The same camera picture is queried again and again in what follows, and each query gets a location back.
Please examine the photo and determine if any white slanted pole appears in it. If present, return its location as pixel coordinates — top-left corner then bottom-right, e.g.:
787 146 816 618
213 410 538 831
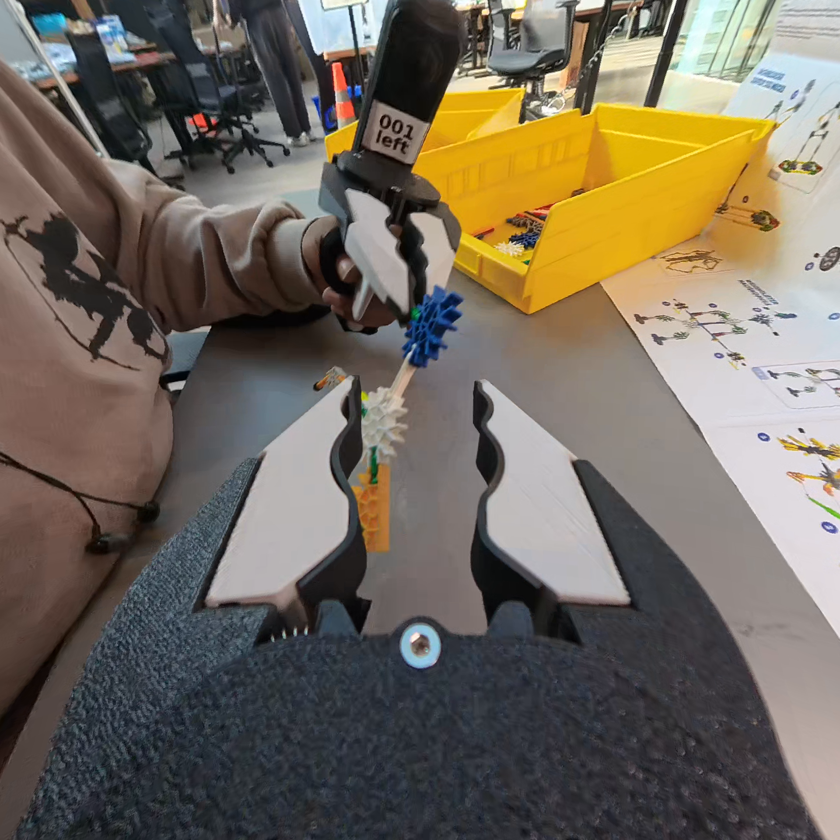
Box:
10 0 109 158

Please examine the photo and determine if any yellow plastic bin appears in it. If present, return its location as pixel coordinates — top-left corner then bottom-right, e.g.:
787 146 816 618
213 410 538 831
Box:
416 104 777 316
325 87 527 173

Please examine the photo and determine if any grey desk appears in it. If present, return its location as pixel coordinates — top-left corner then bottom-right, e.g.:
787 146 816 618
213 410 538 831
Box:
0 187 840 840

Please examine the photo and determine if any black mesh office chair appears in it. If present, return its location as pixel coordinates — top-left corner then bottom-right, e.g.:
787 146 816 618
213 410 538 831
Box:
66 29 161 175
141 0 291 175
486 0 581 99

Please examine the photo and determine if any toy instruction sheet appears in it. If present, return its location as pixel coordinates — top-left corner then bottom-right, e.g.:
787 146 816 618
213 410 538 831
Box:
600 0 840 641

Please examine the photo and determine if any brown cardboard box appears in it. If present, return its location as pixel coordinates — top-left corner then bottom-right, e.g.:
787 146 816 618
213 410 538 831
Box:
566 21 592 93

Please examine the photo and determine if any toy construction model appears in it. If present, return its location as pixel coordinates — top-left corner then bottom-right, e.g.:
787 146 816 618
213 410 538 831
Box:
314 348 421 553

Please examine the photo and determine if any cluttered work table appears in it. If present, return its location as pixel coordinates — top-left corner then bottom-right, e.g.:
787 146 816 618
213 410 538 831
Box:
0 13 185 93

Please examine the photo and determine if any black hoodie drawstring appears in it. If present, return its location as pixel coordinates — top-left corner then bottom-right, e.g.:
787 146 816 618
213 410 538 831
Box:
0 451 161 555

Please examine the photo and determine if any black metal pole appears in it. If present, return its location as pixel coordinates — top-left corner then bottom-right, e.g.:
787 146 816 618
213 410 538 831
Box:
576 0 621 116
644 0 691 109

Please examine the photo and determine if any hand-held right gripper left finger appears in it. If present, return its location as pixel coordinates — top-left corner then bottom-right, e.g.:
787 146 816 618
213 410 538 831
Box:
205 376 367 616

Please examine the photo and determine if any gridded glass window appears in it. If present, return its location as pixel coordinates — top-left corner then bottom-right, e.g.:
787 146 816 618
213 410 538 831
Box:
669 0 785 83

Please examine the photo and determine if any person's left hand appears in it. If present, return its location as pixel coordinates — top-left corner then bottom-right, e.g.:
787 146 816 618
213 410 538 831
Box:
302 217 401 330

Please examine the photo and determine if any orange traffic cone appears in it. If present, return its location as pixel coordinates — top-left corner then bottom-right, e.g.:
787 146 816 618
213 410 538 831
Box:
328 61 358 129

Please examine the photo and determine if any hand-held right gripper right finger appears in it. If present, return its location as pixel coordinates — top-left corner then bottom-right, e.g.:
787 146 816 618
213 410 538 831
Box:
472 379 631 622

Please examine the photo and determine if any person's left forearm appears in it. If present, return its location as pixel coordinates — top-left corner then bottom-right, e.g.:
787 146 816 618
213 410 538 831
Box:
108 157 322 332

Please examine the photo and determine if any person's beige hoodie torso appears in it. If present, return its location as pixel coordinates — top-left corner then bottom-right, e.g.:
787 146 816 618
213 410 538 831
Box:
0 59 217 723

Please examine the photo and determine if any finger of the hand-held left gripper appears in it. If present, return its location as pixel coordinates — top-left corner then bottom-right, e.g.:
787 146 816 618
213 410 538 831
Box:
343 190 416 327
402 211 459 311

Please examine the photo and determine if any pile of toy pieces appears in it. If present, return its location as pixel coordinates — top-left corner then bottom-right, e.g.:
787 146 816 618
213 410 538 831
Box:
472 205 553 260

